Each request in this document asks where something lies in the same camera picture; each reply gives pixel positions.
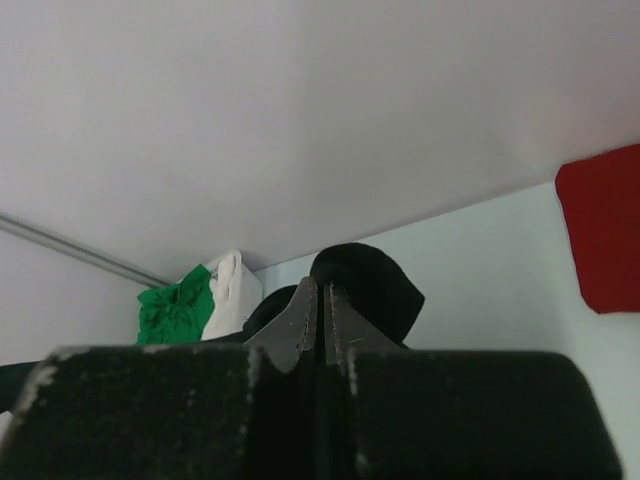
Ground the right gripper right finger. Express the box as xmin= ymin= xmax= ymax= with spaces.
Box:
xmin=323 ymin=284 xmax=401 ymax=365

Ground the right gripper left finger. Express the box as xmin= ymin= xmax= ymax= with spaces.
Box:
xmin=246 ymin=277 xmax=318 ymax=374

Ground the black t shirt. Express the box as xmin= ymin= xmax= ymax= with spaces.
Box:
xmin=1 ymin=243 xmax=425 ymax=414

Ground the white laundry basket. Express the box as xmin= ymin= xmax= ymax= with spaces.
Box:
xmin=237 ymin=250 xmax=263 ymax=328

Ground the white t shirt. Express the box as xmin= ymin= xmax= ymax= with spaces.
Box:
xmin=202 ymin=250 xmax=242 ymax=340

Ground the green t shirt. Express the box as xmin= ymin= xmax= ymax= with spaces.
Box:
xmin=136 ymin=264 xmax=215 ymax=345

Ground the folded red t shirt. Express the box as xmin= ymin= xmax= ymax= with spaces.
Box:
xmin=555 ymin=144 xmax=639 ymax=314

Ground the left corner aluminium post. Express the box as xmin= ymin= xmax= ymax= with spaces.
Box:
xmin=1 ymin=212 xmax=169 ymax=288

